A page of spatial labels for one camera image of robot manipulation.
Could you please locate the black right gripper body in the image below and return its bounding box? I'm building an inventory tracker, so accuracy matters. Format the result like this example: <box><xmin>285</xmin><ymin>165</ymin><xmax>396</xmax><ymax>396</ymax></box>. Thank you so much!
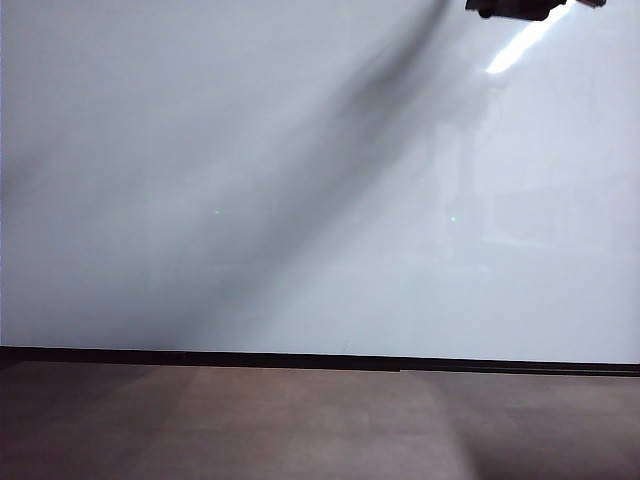
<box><xmin>464</xmin><ymin>0</ymin><xmax>609</xmax><ymax>22</ymax></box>

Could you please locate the white whiteboard with black frame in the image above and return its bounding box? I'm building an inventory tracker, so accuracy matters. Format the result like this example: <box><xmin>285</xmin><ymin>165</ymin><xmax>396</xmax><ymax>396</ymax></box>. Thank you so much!
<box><xmin>0</xmin><ymin>0</ymin><xmax>640</xmax><ymax>377</ymax></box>

